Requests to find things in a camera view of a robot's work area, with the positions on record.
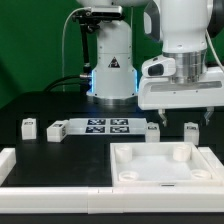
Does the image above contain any black camera on stand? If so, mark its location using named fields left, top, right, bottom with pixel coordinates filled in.
left=72, top=6, right=124, bottom=22

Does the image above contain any black camera stand pole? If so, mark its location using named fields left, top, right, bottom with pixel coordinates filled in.
left=80, top=24, right=91, bottom=74

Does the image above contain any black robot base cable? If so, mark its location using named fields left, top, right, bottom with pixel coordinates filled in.
left=43, top=74, right=93, bottom=93

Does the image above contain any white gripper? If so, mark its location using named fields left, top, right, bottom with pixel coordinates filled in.
left=138, top=71, right=224, bottom=127

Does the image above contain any white camera cable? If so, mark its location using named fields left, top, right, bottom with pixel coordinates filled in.
left=61, top=7, right=91, bottom=92

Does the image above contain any white U-shaped obstacle fence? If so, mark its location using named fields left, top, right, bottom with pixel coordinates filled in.
left=0, top=148, right=224, bottom=214

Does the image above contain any white square table top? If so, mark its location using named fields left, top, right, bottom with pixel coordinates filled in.
left=110, top=142, right=224, bottom=187

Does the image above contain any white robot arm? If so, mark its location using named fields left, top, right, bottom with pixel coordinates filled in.
left=77, top=0, right=224, bottom=112

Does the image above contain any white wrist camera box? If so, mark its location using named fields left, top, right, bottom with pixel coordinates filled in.
left=142, top=55, right=176, bottom=77

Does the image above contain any white marker base plate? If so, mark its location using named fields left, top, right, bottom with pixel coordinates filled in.
left=68, top=118, right=146, bottom=135

